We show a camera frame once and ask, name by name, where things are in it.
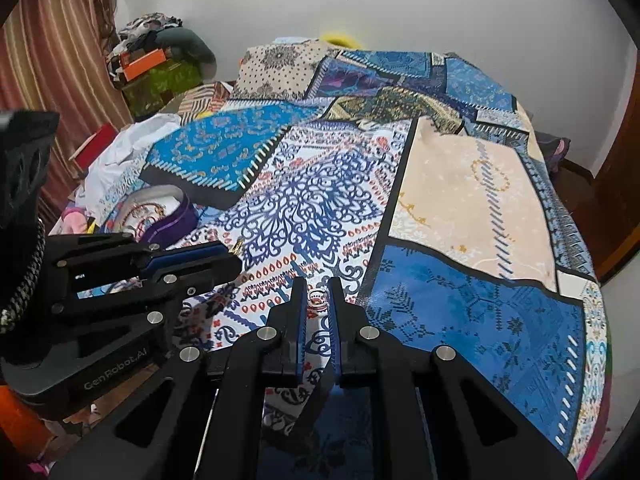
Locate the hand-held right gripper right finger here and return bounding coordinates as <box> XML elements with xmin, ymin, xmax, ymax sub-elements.
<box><xmin>327</xmin><ymin>276</ymin><xmax>577</xmax><ymax>480</ymax></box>

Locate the purple heart-shaped jewelry box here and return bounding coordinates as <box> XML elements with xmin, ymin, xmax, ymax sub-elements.
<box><xmin>106</xmin><ymin>185</ymin><xmax>201</xmax><ymax>252</ymax></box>

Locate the silver ring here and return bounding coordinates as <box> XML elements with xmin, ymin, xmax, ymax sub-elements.
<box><xmin>306</xmin><ymin>287</ymin><xmax>329</xmax><ymax>314</ymax></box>

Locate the pink soft item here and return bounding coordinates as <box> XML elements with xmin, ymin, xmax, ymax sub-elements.
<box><xmin>61</xmin><ymin>207</ymin><xmax>97</xmax><ymax>234</ymax></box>

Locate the brown wooden door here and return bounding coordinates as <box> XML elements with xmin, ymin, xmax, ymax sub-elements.
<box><xmin>596</xmin><ymin>105</ymin><xmax>640</xmax><ymax>287</ymax></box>

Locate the striped brown curtain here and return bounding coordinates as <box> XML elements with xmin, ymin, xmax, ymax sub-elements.
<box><xmin>0</xmin><ymin>0</ymin><xmax>137</xmax><ymax>242</ymax></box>

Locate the grey pillow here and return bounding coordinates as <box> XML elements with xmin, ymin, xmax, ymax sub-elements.
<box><xmin>155</xmin><ymin>27</ymin><xmax>217</xmax><ymax>79</ymax></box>

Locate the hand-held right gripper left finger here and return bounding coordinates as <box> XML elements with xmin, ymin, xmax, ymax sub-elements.
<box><xmin>50</xmin><ymin>276</ymin><xmax>308</xmax><ymax>480</ymax></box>

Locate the patchwork patterned blanket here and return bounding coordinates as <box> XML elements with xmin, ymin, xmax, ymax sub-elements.
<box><xmin>100</xmin><ymin>40</ymin><xmax>610</xmax><ymax>480</ymax></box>

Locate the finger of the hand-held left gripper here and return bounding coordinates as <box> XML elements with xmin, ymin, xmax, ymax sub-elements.
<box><xmin>47</xmin><ymin>257</ymin><xmax>244</xmax><ymax>361</ymax></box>
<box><xmin>49</xmin><ymin>232</ymin><xmax>236</xmax><ymax>273</ymax></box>

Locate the red beaded bracelet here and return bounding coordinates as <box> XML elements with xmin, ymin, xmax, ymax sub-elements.
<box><xmin>120</xmin><ymin>197</ymin><xmax>169</xmax><ymax>234</ymax></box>

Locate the pile of clothes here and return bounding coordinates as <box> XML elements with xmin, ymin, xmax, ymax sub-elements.
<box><xmin>117</xmin><ymin>16</ymin><xmax>184</xmax><ymax>49</ymax></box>

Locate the striped orange cloth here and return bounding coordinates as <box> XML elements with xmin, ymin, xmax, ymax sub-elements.
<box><xmin>176</xmin><ymin>82</ymin><xmax>234</xmax><ymax>117</ymax></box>

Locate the red cardboard box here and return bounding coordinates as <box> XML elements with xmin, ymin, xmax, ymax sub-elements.
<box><xmin>69</xmin><ymin>124</ymin><xmax>121</xmax><ymax>177</ymax></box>

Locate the green patterned box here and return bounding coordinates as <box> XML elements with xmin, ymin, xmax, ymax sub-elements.
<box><xmin>120</xmin><ymin>60</ymin><xmax>204</xmax><ymax>117</ymax></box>

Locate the orange box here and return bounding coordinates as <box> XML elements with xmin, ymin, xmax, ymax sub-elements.
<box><xmin>122</xmin><ymin>49</ymin><xmax>167</xmax><ymax>81</ymax></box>

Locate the yellow plastic object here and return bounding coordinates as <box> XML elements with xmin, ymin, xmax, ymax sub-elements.
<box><xmin>320</xmin><ymin>31</ymin><xmax>359</xmax><ymax>49</ymax></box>

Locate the white crumpled cloth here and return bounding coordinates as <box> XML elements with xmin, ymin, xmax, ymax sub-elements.
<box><xmin>81</xmin><ymin>112</ymin><xmax>184</xmax><ymax>202</ymax></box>

